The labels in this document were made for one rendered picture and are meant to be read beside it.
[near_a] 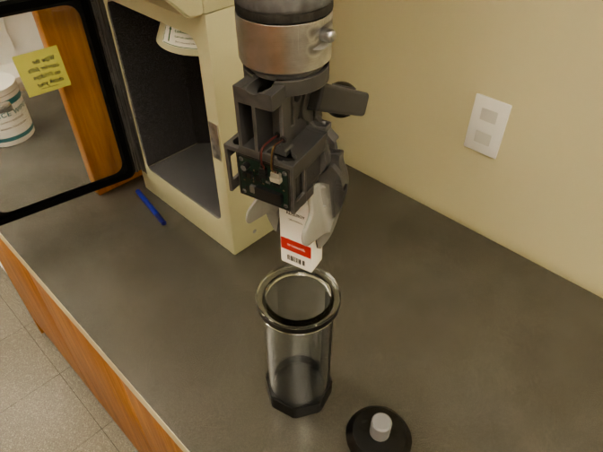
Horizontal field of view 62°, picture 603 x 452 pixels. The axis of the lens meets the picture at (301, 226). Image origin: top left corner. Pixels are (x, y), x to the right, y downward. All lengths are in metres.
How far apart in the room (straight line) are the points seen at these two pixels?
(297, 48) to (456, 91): 0.68
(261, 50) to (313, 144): 0.09
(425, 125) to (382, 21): 0.23
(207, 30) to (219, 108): 0.12
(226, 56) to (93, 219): 0.53
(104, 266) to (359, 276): 0.50
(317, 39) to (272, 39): 0.04
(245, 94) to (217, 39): 0.39
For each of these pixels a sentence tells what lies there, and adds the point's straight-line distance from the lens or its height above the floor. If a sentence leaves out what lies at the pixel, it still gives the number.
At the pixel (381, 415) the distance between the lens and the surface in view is 0.74.
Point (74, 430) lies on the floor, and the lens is 2.00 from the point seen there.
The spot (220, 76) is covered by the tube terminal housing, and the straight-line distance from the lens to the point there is 0.81.
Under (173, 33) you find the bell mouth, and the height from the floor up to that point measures 1.34.
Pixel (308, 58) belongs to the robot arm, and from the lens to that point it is 0.40.
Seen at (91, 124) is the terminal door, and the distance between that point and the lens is 1.10.
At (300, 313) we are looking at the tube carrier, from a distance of 0.74.
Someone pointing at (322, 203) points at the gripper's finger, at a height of 1.34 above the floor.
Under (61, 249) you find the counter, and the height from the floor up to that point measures 0.94.
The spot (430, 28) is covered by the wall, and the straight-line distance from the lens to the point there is 1.04.
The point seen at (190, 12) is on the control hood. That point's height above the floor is 1.42.
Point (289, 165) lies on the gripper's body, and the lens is 0.41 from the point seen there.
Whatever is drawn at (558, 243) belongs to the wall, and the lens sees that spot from 1.09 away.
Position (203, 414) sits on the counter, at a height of 0.94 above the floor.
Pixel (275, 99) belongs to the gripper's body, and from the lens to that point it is 0.40.
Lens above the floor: 1.66
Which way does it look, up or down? 42 degrees down
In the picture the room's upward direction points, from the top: straight up
